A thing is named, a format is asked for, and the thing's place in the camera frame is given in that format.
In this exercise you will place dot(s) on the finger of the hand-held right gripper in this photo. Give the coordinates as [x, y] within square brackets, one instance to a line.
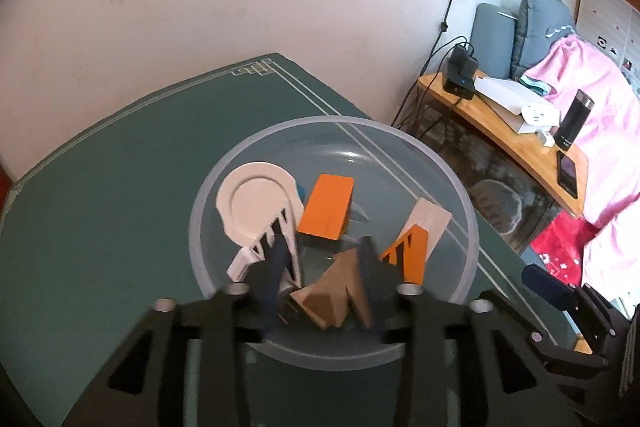
[547, 289]
[570, 359]

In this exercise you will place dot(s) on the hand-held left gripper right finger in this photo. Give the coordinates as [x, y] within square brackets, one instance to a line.
[372, 287]

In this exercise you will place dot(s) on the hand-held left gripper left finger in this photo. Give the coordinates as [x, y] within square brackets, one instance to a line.
[272, 287]

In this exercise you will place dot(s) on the white power adapter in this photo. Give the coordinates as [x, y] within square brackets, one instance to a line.
[287, 289]

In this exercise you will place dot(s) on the dark brown wood block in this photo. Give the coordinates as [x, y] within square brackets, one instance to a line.
[315, 307]

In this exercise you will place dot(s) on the white round plastic dish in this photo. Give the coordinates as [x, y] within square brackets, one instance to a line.
[255, 202]

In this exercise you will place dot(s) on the pale whitewashed wooden block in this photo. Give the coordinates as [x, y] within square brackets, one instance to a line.
[429, 218]

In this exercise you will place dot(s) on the blue triangular block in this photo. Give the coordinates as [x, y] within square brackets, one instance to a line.
[300, 190]

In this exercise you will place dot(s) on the clear plastic bowl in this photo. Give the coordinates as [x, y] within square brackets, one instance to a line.
[350, 147]

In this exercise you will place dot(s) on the red patterned cloth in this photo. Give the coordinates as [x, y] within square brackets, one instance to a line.
[555, 252]

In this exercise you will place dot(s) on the black smartphone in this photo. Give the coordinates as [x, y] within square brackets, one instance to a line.
[567, 174]

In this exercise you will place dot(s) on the small white charger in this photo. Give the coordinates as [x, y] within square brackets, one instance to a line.
[546, 139]

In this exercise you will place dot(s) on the wooden side desk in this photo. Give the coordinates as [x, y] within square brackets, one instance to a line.
[500, 127]

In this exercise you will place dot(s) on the black thermos bottle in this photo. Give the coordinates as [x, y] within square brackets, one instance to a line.
[575, 122]

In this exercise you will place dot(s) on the white power strip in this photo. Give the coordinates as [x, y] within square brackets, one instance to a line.
[540, 114]

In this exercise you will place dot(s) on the pink blanket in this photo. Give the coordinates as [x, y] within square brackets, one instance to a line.
[600, 107]

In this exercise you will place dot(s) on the teal cloth item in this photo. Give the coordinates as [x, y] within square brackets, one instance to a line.
[531, 83]

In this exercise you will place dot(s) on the black charger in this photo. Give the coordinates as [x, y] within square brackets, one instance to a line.
[460, 72]

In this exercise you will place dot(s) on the grey blue flat cushion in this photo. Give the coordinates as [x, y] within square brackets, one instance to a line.
[492, 39]

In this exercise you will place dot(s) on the grey blue plump pillow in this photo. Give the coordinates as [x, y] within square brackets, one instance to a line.
[542, 22]

